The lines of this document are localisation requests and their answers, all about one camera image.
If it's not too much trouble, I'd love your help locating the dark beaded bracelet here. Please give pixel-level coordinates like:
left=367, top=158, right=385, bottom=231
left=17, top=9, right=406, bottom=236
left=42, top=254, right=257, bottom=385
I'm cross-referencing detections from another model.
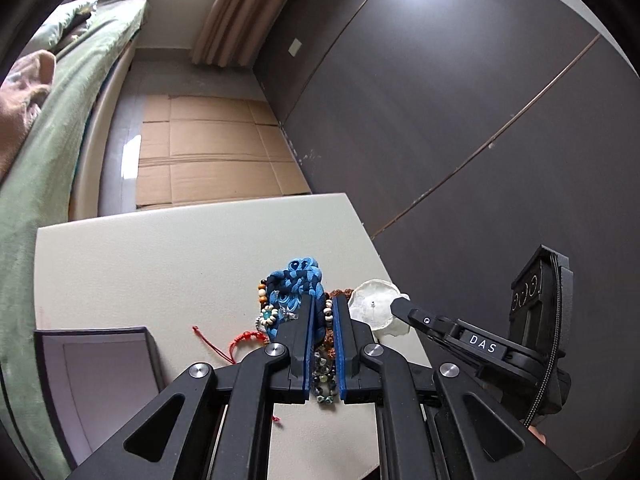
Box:
left=254, top=278, right=341, bottom=406

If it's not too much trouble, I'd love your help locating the blue braided bracelet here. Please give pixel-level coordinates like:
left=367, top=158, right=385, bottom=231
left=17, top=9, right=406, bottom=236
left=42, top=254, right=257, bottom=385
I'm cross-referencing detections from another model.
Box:
left=264, top=257, right=327, bottom=344

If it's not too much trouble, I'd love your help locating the black jewelry box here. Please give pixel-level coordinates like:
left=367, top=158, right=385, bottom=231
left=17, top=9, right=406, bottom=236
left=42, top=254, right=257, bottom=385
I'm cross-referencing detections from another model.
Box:
left=34, top=326, right=165, bottom=468

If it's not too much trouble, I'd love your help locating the right hand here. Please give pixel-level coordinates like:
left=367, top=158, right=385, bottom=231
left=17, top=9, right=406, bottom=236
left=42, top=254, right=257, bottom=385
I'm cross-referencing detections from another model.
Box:
left=527, top=426, right=547, bottom=444

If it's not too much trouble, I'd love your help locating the white shell dish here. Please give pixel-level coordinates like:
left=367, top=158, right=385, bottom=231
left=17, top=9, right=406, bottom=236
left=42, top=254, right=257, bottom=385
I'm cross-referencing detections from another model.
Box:
left=347, top=278, right=410, bottom=344

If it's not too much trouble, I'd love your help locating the dark wooden wardrobe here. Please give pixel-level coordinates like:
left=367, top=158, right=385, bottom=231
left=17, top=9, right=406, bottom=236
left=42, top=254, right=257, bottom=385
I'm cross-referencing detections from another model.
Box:
left=255, top=0, right=639, bottom=479

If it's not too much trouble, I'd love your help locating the flattened cardboard on floor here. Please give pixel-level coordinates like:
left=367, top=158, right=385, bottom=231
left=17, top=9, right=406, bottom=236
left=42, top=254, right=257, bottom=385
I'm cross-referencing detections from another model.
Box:
left=136, top=94, right=310, bottom=209

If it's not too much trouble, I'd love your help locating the green bed mattress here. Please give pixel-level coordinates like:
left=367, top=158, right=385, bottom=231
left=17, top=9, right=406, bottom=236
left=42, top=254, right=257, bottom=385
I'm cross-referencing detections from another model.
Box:
left=1, top=0, right=149, bottom=479

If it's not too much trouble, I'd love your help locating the right pink curtain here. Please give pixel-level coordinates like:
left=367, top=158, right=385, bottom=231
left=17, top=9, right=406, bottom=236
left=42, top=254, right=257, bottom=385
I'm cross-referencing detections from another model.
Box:
left=191, top=0, right=288, bottom=68

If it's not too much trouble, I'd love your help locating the pink fleece blanket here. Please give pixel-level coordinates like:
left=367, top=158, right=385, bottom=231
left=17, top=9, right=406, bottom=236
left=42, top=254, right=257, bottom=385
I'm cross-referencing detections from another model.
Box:
left=0, top=50, right=56, bottom=179

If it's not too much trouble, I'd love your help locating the light green quilt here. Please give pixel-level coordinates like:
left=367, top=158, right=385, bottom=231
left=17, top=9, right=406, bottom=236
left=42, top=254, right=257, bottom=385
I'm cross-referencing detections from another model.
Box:
left=21, top=0, right=98, bottom=55

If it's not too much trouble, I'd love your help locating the red string bracelet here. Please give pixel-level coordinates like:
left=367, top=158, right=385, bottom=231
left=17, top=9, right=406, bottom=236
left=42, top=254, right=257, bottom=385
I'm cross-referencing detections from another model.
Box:
left=191, top=325, right=284, bottom=428

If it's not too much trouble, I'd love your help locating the black cable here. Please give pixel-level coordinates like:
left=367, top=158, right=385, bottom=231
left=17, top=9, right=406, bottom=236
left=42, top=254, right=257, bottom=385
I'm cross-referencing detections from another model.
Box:
left=522, top=251, right=561, bottom=428

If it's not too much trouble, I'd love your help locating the white wall socket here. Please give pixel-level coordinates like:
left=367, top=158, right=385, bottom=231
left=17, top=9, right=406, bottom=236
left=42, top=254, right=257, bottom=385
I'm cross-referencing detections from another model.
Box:
left=288, top=38, right=302, bottom=58

